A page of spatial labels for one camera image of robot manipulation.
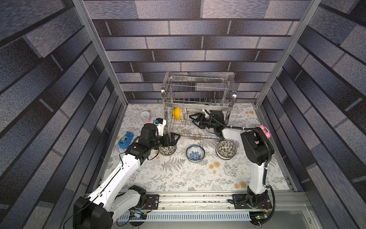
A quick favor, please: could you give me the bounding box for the blue tape dispenser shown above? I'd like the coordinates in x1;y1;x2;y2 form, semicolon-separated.
118;132;134;149

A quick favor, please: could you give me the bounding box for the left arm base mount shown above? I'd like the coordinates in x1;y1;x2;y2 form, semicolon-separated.
136;194;160;211

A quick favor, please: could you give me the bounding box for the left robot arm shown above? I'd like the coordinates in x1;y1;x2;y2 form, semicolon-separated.
71;120;181;229

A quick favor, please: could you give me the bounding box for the brown patterned bowl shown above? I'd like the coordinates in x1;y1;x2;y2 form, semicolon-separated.
180;108;188;120

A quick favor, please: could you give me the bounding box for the floral tablecloth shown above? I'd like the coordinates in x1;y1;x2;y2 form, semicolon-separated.
102;104;290;192

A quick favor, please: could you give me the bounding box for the pink white cup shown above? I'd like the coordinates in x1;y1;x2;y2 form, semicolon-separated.
140;111;152;123

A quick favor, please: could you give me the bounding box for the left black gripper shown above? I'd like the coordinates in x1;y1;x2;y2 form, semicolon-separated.
149;133;181;150

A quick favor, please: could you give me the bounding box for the aluminium front rail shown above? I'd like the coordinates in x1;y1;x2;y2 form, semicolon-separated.
79;191;315;214

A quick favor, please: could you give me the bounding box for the dark floral bowl stack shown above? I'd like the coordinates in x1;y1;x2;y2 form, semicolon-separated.
215;140;237;160

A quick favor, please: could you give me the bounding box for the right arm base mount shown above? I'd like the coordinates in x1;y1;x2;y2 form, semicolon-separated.
228;193;273;210

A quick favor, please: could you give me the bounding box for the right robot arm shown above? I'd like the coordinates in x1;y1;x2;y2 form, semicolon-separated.
189;110;274;208

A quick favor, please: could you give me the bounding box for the pink alarm clock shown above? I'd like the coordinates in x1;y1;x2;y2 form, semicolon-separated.
260;125;271;139

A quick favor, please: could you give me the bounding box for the stainless steel dish rack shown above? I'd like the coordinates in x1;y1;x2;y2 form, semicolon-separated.
161;72;237;139

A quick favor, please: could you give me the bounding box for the blue white patterned bowl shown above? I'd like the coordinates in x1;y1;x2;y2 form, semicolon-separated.
186;145;205;163

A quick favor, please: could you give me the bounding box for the yellow bowl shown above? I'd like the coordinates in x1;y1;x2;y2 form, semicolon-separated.
173;107;182;120

